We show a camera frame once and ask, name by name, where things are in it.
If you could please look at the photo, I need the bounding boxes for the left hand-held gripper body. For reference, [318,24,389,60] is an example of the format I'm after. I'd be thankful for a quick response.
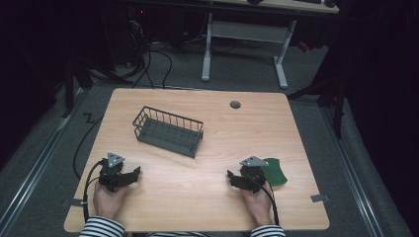
[98,151,130,194]

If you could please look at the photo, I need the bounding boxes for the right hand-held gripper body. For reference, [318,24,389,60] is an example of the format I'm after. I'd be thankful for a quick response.
[238,155,270,195]

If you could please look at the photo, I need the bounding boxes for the person's left hand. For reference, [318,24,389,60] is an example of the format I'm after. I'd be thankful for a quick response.
[93,181,128,220]

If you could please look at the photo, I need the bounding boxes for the person's right hand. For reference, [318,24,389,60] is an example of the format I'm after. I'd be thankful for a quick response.
[241,184,275,227]

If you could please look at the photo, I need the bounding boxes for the green and yellow sponge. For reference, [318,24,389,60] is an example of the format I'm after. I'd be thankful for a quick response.
[261,157,289,193]

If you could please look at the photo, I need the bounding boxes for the black metal stand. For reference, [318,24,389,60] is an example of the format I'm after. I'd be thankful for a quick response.
[286,62,348,139]
[61,57,132,119]

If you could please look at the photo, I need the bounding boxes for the white-framed wooden desk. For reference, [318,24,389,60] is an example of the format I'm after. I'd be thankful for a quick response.
[201,0,341,90]

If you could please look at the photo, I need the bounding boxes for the right hand-held gripper black cable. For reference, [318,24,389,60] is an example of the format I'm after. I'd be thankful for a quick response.
[247,172,281,227]

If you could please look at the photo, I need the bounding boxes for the hand-held gripper black cable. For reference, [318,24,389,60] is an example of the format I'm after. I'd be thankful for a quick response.
[247,172,281,227]
[82,159,107,223]

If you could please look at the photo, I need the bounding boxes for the left hand-held gripper black cable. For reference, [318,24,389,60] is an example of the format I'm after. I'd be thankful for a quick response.
[82,159,107,223]

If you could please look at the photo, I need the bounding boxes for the black floor cable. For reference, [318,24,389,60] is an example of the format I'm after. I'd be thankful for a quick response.
[72,113,104,181]

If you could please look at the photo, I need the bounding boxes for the dark grey wire basket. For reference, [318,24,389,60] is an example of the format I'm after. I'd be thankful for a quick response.
[131,105,205,159]

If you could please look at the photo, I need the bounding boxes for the metal floor rail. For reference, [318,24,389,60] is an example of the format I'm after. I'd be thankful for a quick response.
[0,88,87,235]
[320,105,386,237]

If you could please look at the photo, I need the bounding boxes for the bundle of black floor cables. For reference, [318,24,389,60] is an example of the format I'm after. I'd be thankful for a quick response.
[113,9,211,90]

